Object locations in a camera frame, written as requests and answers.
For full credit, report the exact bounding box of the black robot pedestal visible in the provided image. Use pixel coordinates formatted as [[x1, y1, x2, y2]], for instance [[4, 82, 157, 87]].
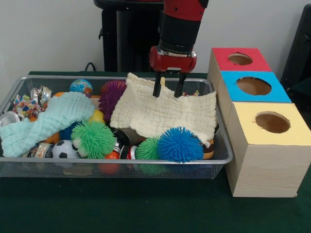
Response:
[[93, 0, 196, 73]]

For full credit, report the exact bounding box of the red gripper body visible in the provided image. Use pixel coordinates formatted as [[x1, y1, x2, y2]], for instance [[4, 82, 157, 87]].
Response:
[[149, 46, 197, 75]]

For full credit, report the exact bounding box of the wooden box with three holes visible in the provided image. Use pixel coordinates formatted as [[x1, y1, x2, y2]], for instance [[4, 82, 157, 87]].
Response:
[[207, 47, 311, 198]]

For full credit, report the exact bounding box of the cream waffle cloth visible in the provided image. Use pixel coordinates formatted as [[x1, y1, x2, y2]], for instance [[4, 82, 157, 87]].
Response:
[[109, 72, 218, 144]]

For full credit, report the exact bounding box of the clear mesh bin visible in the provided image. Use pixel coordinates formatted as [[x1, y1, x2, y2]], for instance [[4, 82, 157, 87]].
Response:
[[0, 75, 234, 180]]

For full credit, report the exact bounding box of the soccer ball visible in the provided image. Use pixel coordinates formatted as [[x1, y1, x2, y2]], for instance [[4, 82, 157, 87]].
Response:
[[51, 140, 80, 159]]

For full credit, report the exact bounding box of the purple spiky ball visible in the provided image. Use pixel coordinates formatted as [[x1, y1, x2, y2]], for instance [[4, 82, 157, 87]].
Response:
[[98, 80, 127, 117]]

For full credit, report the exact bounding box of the crushed silver can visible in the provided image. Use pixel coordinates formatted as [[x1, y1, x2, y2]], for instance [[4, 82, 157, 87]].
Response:
[[30, 85, 53, 107]]

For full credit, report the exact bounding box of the mint waffle cloth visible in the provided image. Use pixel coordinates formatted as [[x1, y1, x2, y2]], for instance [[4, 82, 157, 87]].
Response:
[[0, 91, 95, 158]]

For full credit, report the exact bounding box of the large green spiky ball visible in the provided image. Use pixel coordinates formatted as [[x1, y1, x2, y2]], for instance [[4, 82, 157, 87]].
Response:
[[70, 119, 117, 160]]

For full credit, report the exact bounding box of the blue spiky ball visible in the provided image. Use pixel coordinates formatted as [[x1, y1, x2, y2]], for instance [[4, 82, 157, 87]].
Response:
[[156, 126, 205, 164]]

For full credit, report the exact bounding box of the globe print ball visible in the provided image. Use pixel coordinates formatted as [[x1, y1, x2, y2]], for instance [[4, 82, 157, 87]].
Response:
[[69, 79, 93, 98]]

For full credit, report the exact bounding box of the black chair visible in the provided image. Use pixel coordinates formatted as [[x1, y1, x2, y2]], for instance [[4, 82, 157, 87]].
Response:
[[280, 3, 311, 98]]

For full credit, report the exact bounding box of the small green spiky ball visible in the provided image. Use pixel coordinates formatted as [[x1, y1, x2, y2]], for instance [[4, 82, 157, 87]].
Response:
[[134, 136, 161, 161]]

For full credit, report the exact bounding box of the dark green table cloth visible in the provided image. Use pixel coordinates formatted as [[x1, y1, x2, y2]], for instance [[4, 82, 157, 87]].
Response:
[[0, 70, 311, 233]]

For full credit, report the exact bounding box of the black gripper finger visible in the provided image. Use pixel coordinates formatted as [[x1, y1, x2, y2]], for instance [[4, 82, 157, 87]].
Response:
[[173, 73, 187, 98], [152, 72, 162, 98]]

